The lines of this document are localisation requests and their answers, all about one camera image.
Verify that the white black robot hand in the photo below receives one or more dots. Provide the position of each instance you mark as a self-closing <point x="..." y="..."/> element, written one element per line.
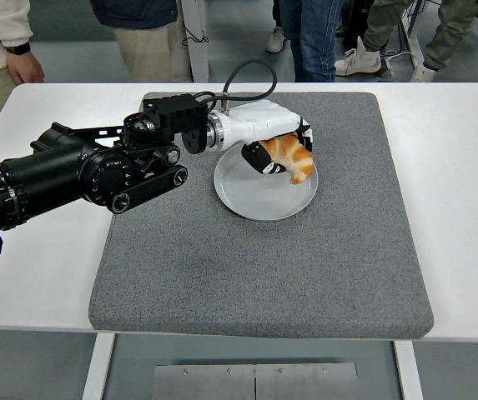
<point x="259" y="121"/>

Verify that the golden croissant bread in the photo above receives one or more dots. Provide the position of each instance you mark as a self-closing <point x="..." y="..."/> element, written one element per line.
<point x="297" y="160"/>

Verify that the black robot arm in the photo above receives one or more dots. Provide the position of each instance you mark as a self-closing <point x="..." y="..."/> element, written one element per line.
<point x="55" y="175"/>

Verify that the round grey plate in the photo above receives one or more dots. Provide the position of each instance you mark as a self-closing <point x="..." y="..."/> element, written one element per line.
<point x="259" y="200"/>

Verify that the grey metal plate with screws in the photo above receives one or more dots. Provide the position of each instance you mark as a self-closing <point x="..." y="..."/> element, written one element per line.
<point x="205" y="383"/>

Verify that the black equipment box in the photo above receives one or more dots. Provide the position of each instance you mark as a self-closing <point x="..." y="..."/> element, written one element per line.
<point x="353" y="25"/>

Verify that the grey felt mat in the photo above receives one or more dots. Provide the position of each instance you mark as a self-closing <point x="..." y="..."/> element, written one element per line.
<point x="263" y="271"/>

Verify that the white desk leg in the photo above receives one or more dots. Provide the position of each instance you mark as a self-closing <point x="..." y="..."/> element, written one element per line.
<point x="411" y="39"/>

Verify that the person's hand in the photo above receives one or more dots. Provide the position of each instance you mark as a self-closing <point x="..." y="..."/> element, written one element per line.
<point x="26" y="68"/>

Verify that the black wrist band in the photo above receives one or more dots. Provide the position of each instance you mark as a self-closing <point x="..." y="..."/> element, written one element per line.
<point x="17" y="49"/>

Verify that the white table leg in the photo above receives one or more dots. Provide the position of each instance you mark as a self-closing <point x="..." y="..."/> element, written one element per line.
<point x="97" y="371"/>
<point x="409" y="371"/>

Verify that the white square post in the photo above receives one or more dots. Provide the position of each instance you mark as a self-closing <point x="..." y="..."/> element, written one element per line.
<point x="199" y="54"/>

